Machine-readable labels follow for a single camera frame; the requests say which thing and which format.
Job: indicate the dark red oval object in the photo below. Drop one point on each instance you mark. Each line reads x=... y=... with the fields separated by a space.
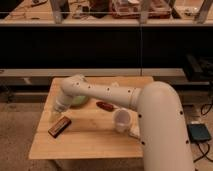
x=105 y=106

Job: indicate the wooden folding table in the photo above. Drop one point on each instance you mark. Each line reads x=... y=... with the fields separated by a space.
x=91 y=135

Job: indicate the white plastic cup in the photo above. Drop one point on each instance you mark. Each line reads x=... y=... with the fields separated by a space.
x=122 y=120

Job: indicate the white crumpled packet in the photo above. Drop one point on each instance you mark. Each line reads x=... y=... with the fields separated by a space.
x=134 y=132

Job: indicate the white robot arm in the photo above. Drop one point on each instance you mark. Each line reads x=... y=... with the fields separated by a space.
x=162 y=126

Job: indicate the green bowl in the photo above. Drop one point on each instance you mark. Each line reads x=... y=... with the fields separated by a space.
x=79 y=101

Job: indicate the translucent yellowish pusher tool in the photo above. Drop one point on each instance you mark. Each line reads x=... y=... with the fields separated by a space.
x=54 y=115

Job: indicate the long workbench shelf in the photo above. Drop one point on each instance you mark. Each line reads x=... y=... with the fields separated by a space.
x=109 y=13

